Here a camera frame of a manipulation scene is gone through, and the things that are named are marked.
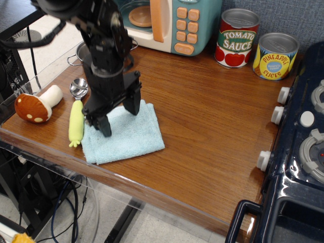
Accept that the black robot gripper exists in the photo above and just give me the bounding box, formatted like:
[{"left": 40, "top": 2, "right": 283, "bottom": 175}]
[{"left": 83, "top": 64, "right": 142, "bottom": 137}]

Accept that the light blue towel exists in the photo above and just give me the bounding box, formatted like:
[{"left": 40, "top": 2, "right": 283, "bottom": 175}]
[{"left": 82, "top": 100, "right": 165, "bottom": 165}]

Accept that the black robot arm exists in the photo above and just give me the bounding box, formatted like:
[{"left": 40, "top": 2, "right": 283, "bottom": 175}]
[{"left": 1, "top": 1, "right": 141, "bottom": 137}]

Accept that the small steel pot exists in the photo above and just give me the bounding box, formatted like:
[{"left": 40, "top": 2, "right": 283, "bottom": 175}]
[{"left": 67, "top": 42, "right": 135, "bottom": 72}]

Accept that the plush brown mushroom toy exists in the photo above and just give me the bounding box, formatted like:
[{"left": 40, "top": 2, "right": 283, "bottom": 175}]
[{"left": 14, "top": 85, "right": 63, "bottom": 124}]

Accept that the toy microwave oven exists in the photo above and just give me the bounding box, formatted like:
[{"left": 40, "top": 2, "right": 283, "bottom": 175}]
[{"left": 116, "top": 1, "right": 222, "bottom": 56}]

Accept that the round floor vent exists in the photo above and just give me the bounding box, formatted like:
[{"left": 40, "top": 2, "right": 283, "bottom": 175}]
[{"left": 12, "top": 29, "right": 42, "bottom": 43}]

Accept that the black side desk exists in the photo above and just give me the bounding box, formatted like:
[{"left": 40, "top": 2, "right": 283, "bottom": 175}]
[{"left": 1, "top": 0, "right": 43, "bottom": 102}]

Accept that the tomato sauce can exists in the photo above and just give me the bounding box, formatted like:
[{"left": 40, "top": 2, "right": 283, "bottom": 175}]
[{"left": 215, "top": 8, "right": 260, "bottom": 68}]

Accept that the white stove knob lower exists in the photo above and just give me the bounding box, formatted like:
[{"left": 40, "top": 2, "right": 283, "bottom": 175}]
[{"left": 257, "top": 151, "right": 271, "bottom": 172}]

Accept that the white stove knob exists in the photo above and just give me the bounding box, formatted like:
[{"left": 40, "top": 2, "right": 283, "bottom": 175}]
[
  {"left": 257, "top": 151, "right": 271, "bottom": 172},
  {"left": 271, "top": 106, "right": 284, "bottom": 125},
  {"left": 277, "top": 87, "right": 290, "bottom": 105}
]

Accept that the yellow fuzzy object corner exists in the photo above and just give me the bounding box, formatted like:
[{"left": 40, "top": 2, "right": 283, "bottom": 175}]
[{"left": 12, "top": 233, "right": 35, "bottom": 243}]

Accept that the white stove knob middle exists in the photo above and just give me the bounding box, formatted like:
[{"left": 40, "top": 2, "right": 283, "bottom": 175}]
[{"left": 271, "top": 106, "right": 284, "bottom": 125}]

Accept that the white stove knob upper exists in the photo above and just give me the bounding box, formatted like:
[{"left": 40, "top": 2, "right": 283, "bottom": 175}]
[{"left": 277, "top": 87, "right": 290, "bottom": 105}]

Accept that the pineapple slices can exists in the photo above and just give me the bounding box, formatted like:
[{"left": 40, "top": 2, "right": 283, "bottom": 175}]
[{"left": 253, "top": 32, "right": 300, "bottom": 81}]

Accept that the dark blue toy stove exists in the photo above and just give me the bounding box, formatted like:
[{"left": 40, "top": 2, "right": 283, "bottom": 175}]
[{"left": 226, "top": 42, "right": 323, "bottom": 242}]

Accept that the scoop with yellow handle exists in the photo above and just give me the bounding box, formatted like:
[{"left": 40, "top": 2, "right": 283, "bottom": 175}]
[{"left": 68, "top": 78, "right": 88, "bottom": 148}]

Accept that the black cable under table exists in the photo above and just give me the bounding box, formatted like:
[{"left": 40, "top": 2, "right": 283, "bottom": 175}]
[{"left": 37, "top": 177, "right": 89, "bottom": 243}]

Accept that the blue cable under table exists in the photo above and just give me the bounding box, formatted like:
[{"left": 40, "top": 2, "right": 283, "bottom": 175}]
[{"left": 50, "top": 179, "right": 79, "bottom": 243}]

